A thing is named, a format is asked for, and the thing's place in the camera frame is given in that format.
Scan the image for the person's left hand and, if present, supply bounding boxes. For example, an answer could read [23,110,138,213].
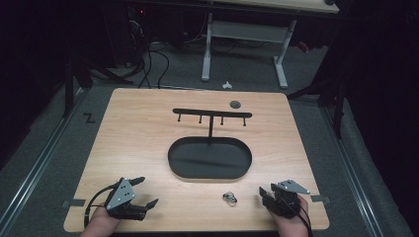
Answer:
[79,205,122,237]

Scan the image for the person's right hand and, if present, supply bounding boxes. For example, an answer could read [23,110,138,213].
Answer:
[268,195,314,237]

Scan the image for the metal floor rail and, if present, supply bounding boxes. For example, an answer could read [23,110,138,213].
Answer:
[0,89,87,231]
[320,107,387,237]

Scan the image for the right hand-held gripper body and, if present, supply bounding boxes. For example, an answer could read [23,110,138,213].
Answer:
[270,179,311,219]

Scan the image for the black hook stand with tray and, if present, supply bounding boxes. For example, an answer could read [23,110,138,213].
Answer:
[167,108,254,181]

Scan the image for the small silver metal trinket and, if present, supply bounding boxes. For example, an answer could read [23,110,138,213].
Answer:
[221,192,238,207]

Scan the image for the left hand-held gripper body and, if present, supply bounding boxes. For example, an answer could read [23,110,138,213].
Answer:
[104,177,148,221]

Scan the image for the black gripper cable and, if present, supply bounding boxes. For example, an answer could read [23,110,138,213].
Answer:
[286,196,314,237]
[83,182,121,229]

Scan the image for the black metal stand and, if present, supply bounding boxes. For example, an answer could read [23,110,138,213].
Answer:
[61,53,134,119]
[286,63,349,140]

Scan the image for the black floor cables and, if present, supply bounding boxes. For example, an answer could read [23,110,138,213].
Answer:
[126,19,171,90]

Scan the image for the white-framed desk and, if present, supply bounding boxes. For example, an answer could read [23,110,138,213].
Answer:
[200,0,340,90]

